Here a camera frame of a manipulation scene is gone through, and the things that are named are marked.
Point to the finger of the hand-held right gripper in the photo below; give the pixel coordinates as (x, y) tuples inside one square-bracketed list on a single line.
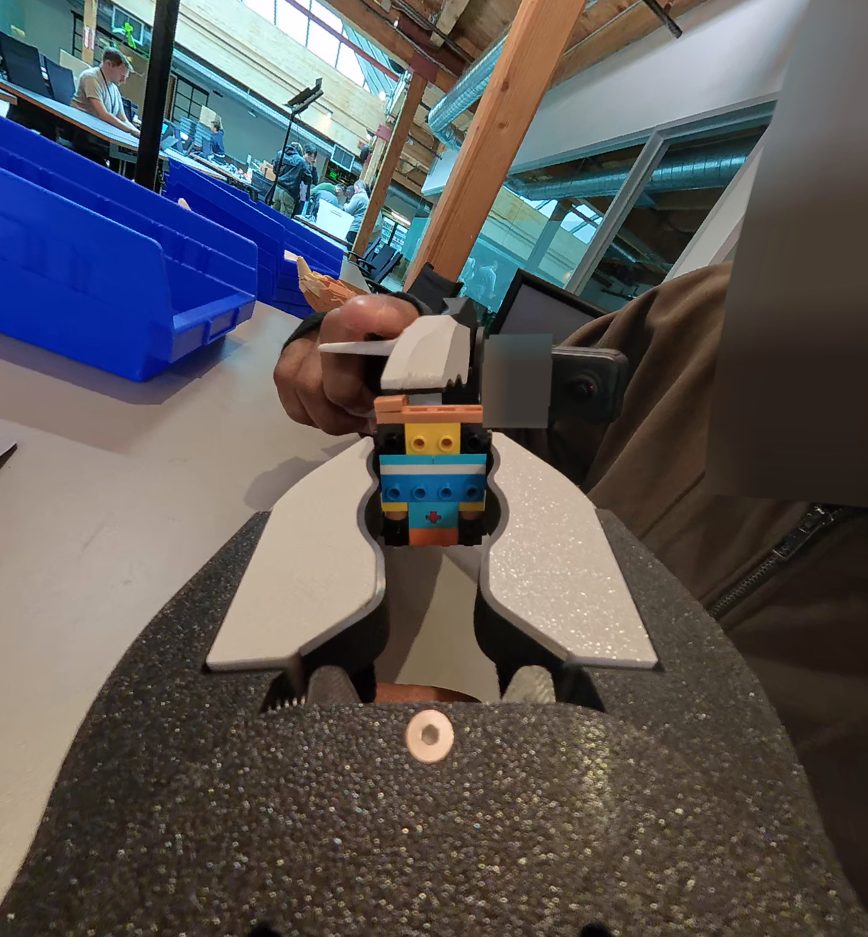
[(423, 362)]

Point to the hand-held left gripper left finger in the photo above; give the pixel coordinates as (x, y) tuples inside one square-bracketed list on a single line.
[(295, 585)]

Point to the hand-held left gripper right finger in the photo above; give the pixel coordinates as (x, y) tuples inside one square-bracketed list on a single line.
[(565, 585)]

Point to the multicolour toy brick model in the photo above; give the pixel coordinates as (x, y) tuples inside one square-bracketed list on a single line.
[(434, 490)]

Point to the person's right forearm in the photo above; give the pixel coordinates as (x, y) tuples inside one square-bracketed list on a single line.
[(660, 329)]

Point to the wooden background desk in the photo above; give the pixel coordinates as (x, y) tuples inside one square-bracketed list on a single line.
[(38, 110)]

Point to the person's right hand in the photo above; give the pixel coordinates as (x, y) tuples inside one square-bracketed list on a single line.
[(331, 395)]

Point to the dark monitor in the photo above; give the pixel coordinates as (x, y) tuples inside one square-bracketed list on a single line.
[(536, 307)]

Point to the tan spiky brick assembly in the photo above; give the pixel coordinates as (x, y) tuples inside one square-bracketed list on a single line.
[(331, 285)]

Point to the person's brown jacket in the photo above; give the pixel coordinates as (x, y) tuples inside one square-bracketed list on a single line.
[(807, 659)]

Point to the black pole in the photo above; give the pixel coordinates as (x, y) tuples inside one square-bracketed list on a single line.
[(159, 88)]

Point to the wooden post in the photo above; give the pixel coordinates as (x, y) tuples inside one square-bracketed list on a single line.
[(507, 132)]

